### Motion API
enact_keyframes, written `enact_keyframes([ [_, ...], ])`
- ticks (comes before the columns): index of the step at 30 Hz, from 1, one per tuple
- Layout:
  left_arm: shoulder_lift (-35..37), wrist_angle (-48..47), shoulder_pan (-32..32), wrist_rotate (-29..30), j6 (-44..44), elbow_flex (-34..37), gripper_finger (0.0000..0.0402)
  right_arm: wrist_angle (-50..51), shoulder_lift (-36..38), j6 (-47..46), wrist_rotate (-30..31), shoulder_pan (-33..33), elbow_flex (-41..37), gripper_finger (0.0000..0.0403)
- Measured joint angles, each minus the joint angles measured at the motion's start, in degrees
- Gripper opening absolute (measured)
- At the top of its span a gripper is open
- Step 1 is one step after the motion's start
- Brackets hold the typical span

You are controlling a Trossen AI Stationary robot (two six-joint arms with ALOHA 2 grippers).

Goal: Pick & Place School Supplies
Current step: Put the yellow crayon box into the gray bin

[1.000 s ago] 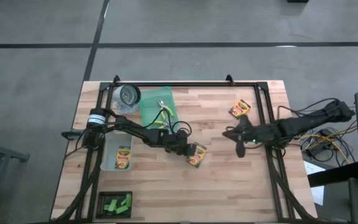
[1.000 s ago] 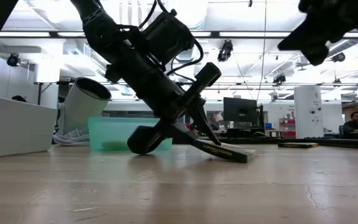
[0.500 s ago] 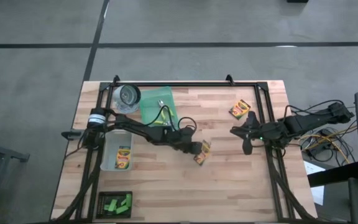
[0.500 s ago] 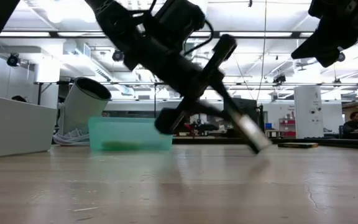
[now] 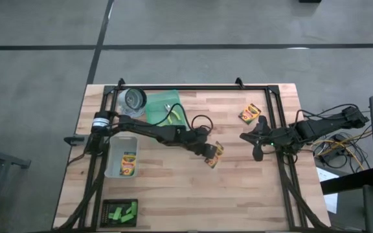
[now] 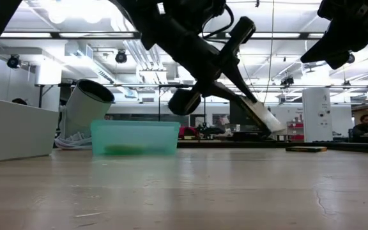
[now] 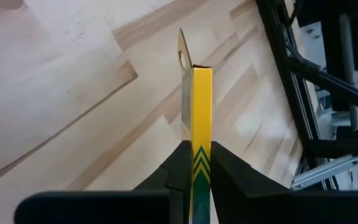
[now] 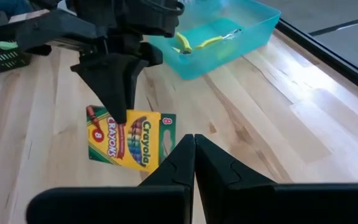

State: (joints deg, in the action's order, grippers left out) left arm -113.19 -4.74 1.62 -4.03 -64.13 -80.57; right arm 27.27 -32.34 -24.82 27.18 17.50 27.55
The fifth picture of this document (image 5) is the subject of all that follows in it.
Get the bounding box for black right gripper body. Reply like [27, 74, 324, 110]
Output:
[253, 115, 294, 162]

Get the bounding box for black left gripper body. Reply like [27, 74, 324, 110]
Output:
[173, 125, 219, 160]

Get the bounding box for yellow green crayon box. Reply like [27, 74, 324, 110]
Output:
[119, 151, 138, 177]
[238, 103, 262, 126]
[205, 140, 225, 170]

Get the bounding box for yellow-green handled pliers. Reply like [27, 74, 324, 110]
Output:
[163, 103, 183, 126]

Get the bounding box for teal translucent plastic bin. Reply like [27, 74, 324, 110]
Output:
[144, 89, 188, 128]

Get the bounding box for white translucent plastic bin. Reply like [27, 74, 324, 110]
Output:
[104, 135, 140, 179]

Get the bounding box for black floor beam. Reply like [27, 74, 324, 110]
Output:
[320, 167, 373, 195]

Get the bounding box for white paper sheet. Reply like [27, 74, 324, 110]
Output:
[315, 166, 340, 215]

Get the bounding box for black mesh tray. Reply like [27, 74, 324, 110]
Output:
[100, 198, 139, 228]

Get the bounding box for grey metal stand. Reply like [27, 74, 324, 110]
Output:
[0, 141, 32, 233]

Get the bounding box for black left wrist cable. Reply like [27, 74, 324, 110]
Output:
[152, 102, 214, 132]

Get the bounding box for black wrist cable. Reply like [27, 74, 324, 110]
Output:
[295, 103, 359, 124]
[152, 102, 214, 132]

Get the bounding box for black aluminium table frame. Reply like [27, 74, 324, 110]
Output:
[52, 76, 332, 233]

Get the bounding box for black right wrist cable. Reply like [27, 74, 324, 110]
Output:
[295, 103, 359, 124]

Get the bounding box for floor cable bundle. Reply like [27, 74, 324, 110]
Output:
[302, 111, 373, 172]

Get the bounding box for yellow cable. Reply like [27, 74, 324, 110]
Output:
[312, 129, 373, 172]

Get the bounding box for black table edge bracket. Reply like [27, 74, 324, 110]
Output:
[63, 135, 89, 147]

